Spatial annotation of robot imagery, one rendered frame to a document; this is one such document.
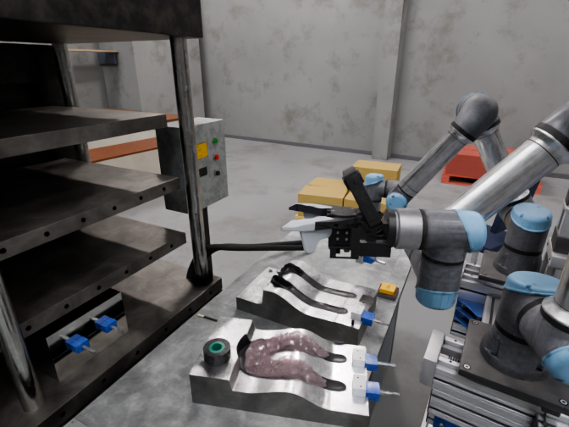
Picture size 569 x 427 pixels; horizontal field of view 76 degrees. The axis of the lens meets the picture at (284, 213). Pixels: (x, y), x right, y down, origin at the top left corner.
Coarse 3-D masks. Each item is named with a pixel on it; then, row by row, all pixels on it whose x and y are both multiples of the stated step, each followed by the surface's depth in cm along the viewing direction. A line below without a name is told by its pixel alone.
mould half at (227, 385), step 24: (216, 336) 116; (240, 336) 116; (264, 336) 121; (312, 336) 119; (312, 360) 110; (192, 384) 103; (216, 384) 101; (240, 384) 103; (264, 384) 102; (288, 384) 100; (240, 408) 103; (264, 408) 102; (288, 408) 100; (312, 408) 98; (336, 408) 98; (360, 408) 98
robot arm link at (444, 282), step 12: (420, 252) 73; (420, 264) 69; (432, 264) 66; (444, 264) 64; (456, 264) 64; (420, 276) 69; (432, 276) 66; (444, 276) 65; (456, 276) 65; (420, 288) 69; (432, 288) 67; (444, 288) 66; (456, 288) 67; (420, 300) 70; (432, 300) 68; (444, 300) 67
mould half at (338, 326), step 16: (272, 272) 161; (288, 272) 147; (256, 288) 150; (272, 288) 137; (304, 288) 142; (336, 288) 145; (352, 288) 145; (368, 288) 144; (240, 304) 145; (256, 304) 141; (272, 304) 137; (288, 304) 133; (304, 304) 135; (336, 304) 135; (352, 304) 135; (368, 304) 135; (272, 320) 140; (288, 320) 136; (304, 320) 132; (320, 320) 129; (336, 320) 126; (320, 336) 131; (336, 336) 128; (352, 336) 124
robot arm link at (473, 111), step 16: (480, 96) 117; (464, 112) 117; (480, 112) 114; (496, 112) 116; (464, 128) 116; (480, 128) 115; (448, 144) 120; (464, 144) 119; (432, 160) 123; (448, 160) 122; (416, 176) 127; (432, 176) 126; (400, 192) 131; (416, 192) 130
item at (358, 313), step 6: (354, 306) 129; (360, 306) 129; (354, 312) 126; (360, 312) 126; (366, 312) 128; (354, 318) 127; (360, 318) 126; (366, 318) 125; (372, 318) 125; (366, 324) 126; (372, 324) 125; (384, 324) 125
